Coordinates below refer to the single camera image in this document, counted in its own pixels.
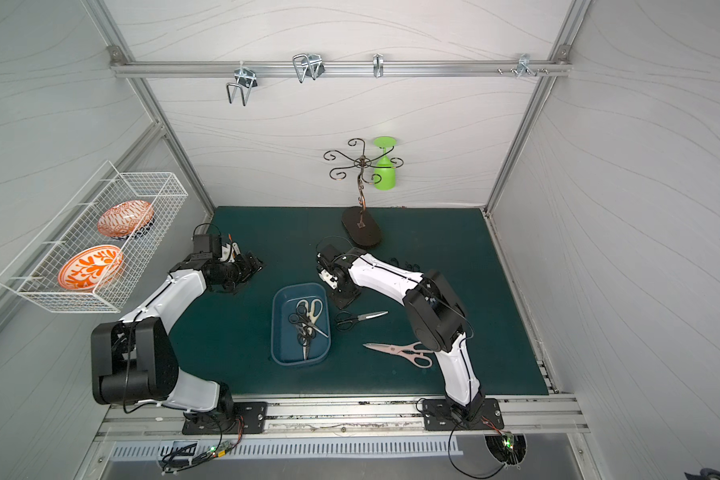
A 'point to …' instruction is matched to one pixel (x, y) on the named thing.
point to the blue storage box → (285, 350)
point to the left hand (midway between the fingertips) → (258, 269)
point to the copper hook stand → (360, 224)
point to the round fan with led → (509, 448)
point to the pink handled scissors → (407, 350)
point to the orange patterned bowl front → (91, 267)
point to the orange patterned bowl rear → (126, 219)
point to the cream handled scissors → (313, 311)
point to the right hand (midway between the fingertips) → (344, 297)
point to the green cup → (385, 171)
